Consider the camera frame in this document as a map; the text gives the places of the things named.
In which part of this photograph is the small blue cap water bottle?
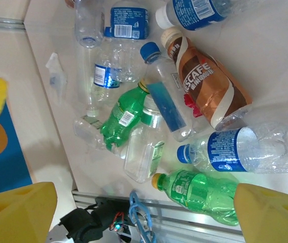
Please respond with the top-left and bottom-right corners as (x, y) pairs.
(93, 26), (122, 102)

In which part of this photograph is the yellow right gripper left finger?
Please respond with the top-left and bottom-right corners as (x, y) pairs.
(0, 181), (58, 243)

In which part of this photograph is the white cap blue label bottle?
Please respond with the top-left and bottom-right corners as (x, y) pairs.
(155, 0), (235, 31)
(109, 0), (151, 84)

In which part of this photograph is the blue stethoscope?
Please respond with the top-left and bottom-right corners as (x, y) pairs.
(128, 190), (157, 243)

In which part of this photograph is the aluminium frame post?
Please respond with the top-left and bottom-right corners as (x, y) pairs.
(0, 14), (26, 31)

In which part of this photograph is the long clear bottle white cap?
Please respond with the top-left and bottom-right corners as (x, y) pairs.
(75, 47), (101, 118)

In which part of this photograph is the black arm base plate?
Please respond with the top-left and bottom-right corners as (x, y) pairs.
(94, 195), (136, 238)

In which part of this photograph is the crushed clear bottle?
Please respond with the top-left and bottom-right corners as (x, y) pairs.
(72, 114), (126, 159)

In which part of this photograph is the blue cap soda water bottle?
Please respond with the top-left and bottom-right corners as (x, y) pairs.
(140, 41), (203, 143)

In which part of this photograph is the clear square bottle green label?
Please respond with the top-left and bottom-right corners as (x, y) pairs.
(122, 94), (167, 184)

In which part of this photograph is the large blue cap water bottle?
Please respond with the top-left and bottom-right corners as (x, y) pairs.
(176, 126), (288, 175)

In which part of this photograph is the wide aluminium base rail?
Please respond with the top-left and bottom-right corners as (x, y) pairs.
(71, 189), (247, 243)

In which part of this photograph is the small clear plastic packet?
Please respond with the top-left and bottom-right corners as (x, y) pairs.
(44, 52), (69, 104)

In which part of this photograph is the green soda bottle barcode sticker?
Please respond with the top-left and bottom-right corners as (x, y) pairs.
(100, 80), (150, 150)

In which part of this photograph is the green soda bottle printed label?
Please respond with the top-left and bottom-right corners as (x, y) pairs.
(151, 169), (240, 226)

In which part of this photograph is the brown Nescafe coffee bottle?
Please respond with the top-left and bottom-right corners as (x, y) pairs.
(160, 27), (254, 132)

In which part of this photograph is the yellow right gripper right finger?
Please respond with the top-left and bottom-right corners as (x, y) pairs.
(233, 183), (288, 243)

